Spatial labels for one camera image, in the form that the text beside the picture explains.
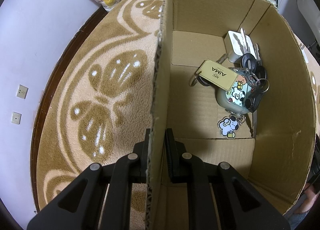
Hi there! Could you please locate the cartoon dog keychain charm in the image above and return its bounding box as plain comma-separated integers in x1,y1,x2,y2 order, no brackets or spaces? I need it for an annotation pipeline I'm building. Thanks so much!
217,116,239,139

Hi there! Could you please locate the brown cardboard box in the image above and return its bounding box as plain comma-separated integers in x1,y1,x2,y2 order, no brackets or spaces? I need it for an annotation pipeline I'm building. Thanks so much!
146,0,319,229

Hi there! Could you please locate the key bunch with tag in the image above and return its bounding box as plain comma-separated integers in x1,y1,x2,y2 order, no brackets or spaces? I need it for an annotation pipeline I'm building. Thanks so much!
190,53,270,113

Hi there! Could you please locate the white square charger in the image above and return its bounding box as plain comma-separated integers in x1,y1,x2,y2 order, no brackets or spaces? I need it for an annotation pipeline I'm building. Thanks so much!
224,28,257,64

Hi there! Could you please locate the green cartoon pouch case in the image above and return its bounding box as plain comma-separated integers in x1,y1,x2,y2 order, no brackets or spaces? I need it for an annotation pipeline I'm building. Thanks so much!
216,68,260,114

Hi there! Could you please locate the person's hand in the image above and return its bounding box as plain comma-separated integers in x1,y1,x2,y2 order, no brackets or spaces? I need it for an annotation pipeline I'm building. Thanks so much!
299,185,319,214

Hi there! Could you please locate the brown floral carpet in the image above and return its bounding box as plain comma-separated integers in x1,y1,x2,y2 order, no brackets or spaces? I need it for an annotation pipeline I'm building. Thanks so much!
30,0,168,213

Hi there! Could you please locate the lower wall socket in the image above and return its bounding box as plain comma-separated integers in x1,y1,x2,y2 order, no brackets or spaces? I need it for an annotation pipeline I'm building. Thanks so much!
11,112,22,125

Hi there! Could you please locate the wall socket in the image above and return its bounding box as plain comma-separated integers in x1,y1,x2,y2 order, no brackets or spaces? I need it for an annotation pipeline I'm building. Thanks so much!
16,84,28,99
11,112,22,125

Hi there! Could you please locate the upper wall socket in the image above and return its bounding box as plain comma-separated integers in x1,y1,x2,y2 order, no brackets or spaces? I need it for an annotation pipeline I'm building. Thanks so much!
16,84,28,99

